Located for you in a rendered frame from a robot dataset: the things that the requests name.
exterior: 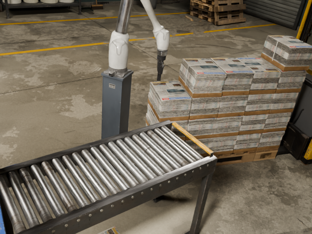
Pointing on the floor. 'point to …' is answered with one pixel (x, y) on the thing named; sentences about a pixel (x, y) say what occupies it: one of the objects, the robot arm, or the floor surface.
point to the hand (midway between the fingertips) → (159, 76)
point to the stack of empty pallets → (205, 9)
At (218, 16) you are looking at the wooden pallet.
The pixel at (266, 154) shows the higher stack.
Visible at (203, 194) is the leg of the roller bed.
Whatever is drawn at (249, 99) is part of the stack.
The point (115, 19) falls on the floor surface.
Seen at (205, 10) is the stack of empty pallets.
